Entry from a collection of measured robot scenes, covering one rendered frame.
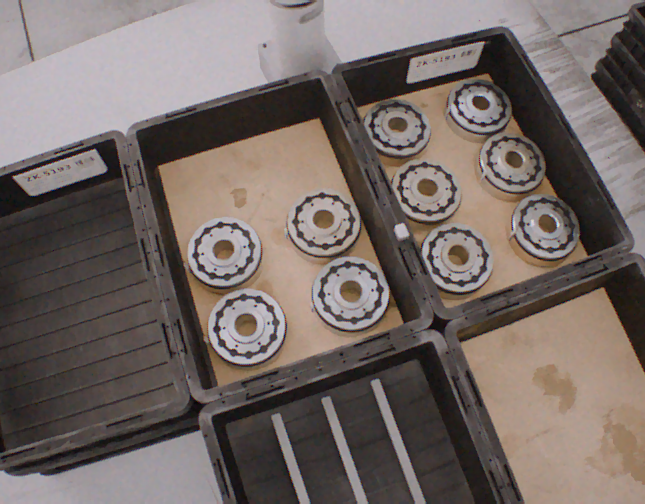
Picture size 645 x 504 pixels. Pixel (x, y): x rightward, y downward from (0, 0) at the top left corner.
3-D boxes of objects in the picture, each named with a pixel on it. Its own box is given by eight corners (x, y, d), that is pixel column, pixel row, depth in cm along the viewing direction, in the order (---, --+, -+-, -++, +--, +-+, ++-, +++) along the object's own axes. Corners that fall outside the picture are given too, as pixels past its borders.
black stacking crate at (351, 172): (146, 168, 89) (125, 128, 79) (324, 115, 93) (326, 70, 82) (213, 416, 76) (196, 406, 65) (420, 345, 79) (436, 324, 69)
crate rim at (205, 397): (128, 135, 80) (123, 125, 78) (326, 77, 84) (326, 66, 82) (198, 409, 67) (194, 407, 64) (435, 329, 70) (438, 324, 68)
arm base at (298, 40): (269, 45, 104) (258, -24, 88) (317, 34, 104) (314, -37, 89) (281, 83, 101) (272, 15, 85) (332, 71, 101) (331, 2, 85)
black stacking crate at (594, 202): (327, 114, 93) (328, 69, 83) (488, 72, 97) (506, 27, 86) (422, 344, 79) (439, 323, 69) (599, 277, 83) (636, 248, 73)
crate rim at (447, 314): (326, 77, 84) (327, 66, 82) (503, 33, 88) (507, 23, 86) (435, 329, 70) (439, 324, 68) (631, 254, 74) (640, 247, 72)
